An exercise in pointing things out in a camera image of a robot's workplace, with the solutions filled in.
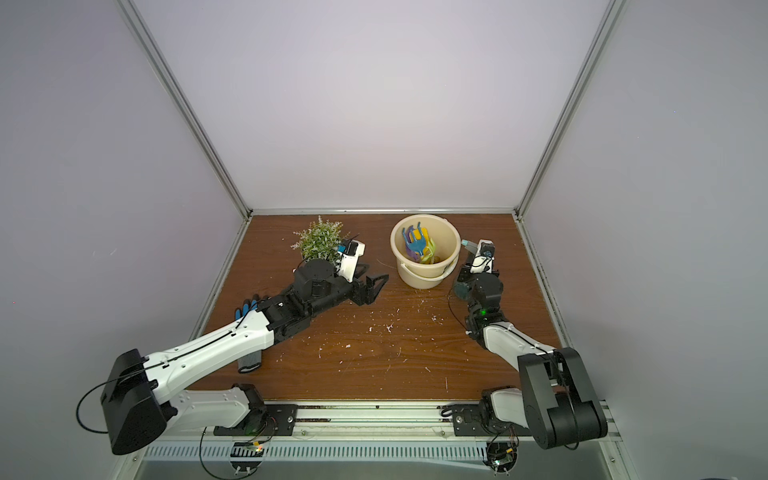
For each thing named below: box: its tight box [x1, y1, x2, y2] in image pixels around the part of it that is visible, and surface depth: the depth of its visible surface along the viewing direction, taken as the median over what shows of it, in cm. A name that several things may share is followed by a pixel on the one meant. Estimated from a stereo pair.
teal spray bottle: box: [461, 239, 478, 255], surface depth 81 cm
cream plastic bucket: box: [390, 214, 461, 289], surface depth 94 cm
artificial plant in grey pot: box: [290, 215, 350, 265], surface depth 92 cm
